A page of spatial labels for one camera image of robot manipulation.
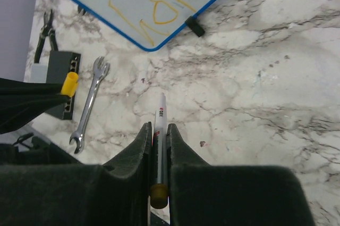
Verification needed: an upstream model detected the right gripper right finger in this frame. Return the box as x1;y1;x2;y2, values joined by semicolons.
167;124;315;225

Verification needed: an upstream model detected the silver open-end wrench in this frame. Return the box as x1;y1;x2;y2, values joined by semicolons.
69;56;110;154

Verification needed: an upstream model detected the black handled wire stripper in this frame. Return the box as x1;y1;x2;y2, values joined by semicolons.
33;10;58;63

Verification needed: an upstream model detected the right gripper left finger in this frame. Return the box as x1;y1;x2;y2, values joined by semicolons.
1;123;152;225

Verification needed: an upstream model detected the yellow marker cap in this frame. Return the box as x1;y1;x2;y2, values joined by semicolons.
61;72;79;97

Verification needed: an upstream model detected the small white container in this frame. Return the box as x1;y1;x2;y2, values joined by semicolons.
29;63;48;83

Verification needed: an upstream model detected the black rectangular box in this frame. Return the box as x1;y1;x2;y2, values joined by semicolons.
45;51;82;120

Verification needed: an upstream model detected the yellow white marker pen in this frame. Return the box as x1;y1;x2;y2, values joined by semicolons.
149;93;168;210

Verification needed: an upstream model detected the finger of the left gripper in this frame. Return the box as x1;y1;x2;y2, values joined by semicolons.
1;78;69;133

